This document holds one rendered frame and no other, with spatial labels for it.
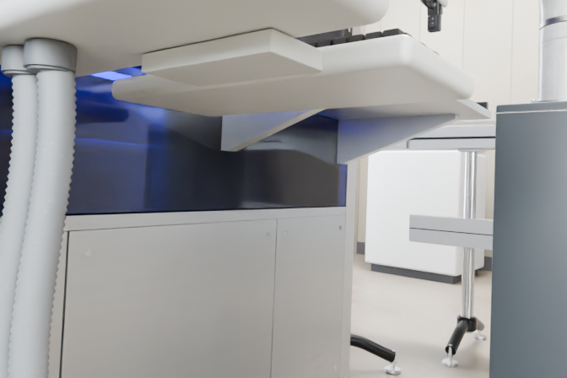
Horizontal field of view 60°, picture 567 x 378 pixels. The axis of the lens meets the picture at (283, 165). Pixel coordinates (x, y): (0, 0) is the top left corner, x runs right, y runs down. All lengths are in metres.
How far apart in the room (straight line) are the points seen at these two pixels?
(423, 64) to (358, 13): 0.11
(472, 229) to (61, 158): 1.86
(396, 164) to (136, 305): 3.12
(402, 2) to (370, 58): 4.63
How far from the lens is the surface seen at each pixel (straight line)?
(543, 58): 1.28
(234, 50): 0.46
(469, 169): 2.21
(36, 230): 0.55
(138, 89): 0.70
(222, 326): 1.12
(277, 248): 1.23
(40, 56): 0.55
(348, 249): 1.55
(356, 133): 1.44
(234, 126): 1.03
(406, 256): 3.85
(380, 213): 3.92
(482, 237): 2.19
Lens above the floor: 0.67
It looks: 2 degrees up
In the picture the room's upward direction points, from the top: 2 degrees clockwise
